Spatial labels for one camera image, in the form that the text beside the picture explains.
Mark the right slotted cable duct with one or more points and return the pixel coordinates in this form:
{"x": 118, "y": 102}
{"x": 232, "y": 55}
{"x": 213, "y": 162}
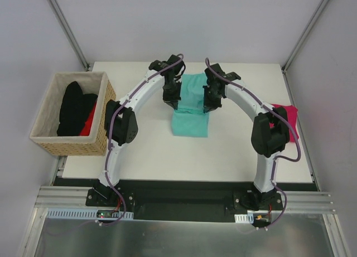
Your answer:
{"x": 247, "y": 218}

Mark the black t shirt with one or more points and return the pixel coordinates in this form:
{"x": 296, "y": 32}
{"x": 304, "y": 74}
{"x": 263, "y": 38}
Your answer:
{"x": 74, "y": 110}

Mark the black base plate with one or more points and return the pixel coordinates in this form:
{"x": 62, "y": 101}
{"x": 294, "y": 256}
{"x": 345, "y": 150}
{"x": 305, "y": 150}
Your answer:
{"x": 183, "y": 200}

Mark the teal t shirt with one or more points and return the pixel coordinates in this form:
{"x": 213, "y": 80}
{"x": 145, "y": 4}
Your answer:
{"x": 189, "y": 119}

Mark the wicker laundry basket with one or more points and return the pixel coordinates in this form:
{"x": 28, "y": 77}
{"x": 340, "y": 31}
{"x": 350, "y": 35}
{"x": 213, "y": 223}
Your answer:
{"x": 44, "y": 131}

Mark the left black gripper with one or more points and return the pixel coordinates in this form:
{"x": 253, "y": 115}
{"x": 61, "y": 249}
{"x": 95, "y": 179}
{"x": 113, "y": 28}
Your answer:
{"x": 171, "y": 95}

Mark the red t shirt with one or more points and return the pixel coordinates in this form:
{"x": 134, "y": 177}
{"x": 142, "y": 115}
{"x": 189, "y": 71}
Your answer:
{"x": 88, "y": 123}

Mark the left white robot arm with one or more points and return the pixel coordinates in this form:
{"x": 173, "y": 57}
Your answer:
{"x": 120, "y": 116}

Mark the slotted cable duct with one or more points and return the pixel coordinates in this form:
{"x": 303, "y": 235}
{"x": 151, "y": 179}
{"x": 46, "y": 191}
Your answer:
{"x": 87, "y": 214}
{"x": 247, "y": 218}

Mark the left slotted cable duct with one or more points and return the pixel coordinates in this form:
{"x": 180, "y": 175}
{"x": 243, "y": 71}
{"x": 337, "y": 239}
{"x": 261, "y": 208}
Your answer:
{"x": 87, "y": 214}

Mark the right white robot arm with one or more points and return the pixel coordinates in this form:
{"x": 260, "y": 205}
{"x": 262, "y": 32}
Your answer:
{"x": 270, "y": 132}

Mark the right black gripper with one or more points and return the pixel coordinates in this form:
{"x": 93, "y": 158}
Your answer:
{"x": 211, "y": 98}

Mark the folded pink t shirt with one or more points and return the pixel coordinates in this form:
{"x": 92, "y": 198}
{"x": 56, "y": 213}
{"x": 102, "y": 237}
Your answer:
{"x": 292, "y": 114}

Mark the aluminium rail frame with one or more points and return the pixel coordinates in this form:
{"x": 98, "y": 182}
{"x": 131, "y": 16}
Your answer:
{"x": 300, "y": 197}

